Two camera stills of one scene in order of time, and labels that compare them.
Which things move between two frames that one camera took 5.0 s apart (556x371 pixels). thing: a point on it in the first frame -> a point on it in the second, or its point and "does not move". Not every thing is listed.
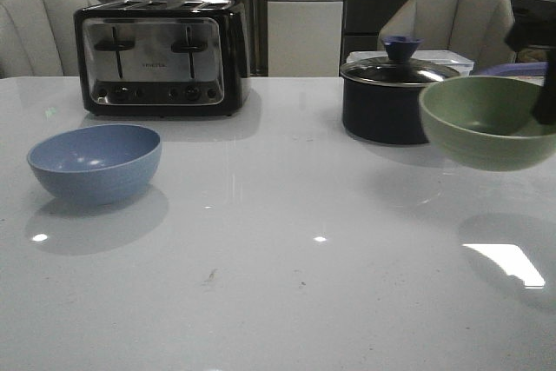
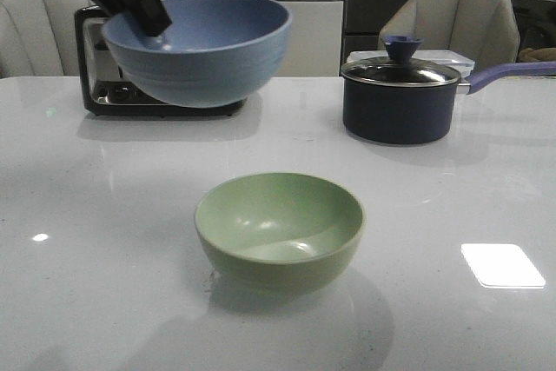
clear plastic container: (454, 58) does not move
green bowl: (486, 122) -> (280, 234)
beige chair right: (467, 20) does not move
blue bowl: (96, 165) -> (218, 48)
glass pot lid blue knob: (398, 67) does not move
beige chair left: (38, 36) does not move
